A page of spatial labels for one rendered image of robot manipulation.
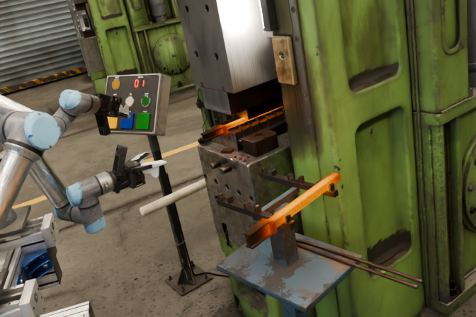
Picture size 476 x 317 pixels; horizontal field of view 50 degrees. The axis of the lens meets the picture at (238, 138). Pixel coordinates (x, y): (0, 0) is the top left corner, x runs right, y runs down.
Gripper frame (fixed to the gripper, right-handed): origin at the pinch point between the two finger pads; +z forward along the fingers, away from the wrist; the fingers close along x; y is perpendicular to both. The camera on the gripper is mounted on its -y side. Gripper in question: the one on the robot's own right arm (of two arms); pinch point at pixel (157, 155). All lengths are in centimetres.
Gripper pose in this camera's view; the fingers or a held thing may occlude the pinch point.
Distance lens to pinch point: 193.5
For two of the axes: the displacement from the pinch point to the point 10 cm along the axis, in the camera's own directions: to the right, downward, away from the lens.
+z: 8.0, -3.4, 4.9
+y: 1.8, 9.2, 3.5
